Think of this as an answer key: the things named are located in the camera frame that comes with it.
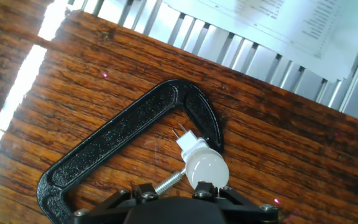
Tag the printed paper sheets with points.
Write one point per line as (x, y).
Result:
(291, 28)

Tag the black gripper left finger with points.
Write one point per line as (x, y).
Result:
(110, 208)

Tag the white lamp socket adapter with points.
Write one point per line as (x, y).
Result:
(190, 143)

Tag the black C-clamp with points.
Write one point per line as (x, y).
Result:
(120, 133)

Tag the brown wooden board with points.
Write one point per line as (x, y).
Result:
(275, 140)

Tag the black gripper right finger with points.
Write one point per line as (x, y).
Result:
(247, 211)

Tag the white LED light bulb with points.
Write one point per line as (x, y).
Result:
(207, 168)

